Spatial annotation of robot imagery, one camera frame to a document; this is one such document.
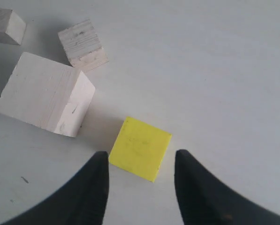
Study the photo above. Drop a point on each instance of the medium wooden cube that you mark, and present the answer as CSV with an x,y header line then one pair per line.
x,y
82,46

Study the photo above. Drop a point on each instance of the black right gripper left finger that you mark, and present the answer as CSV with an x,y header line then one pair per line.
x,y
81,201

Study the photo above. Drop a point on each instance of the small wooden cube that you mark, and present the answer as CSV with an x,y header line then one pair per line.
x,y
12,27

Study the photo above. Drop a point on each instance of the yellow cube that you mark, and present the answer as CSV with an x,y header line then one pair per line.
x,y
139,148

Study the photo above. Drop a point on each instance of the large wooden cube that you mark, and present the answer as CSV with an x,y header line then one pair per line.
x,y
47,94

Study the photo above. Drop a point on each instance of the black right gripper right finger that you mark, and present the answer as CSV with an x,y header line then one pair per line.
x,y
204,200

